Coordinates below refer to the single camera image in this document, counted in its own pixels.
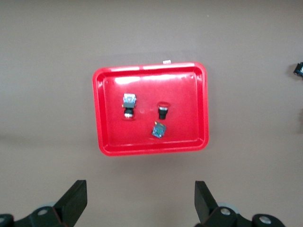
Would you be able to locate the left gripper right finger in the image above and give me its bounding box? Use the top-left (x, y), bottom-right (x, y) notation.
top-left (194, 181), bottom-right (285, 227)

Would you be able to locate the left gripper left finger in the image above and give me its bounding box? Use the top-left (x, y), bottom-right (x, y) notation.
top-left (0, 179), bottom-right (89, 227)

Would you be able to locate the red push button switch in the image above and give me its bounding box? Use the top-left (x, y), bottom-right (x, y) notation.
top-left (122, 92), bottom-right (138, 121)
top-left (151, 101), bottom-right (171, 140)

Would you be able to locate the red plastic tray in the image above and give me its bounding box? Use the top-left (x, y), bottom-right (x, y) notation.
top-left (92, 61), bottom-right (210, 157)

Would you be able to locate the brown table cover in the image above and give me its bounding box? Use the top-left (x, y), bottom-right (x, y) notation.
top-left (0, 0), bottom-right (303, 227)

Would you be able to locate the green push button switch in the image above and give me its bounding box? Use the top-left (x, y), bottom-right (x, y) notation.
top-left (293, 61), bottom-right (303, 77)

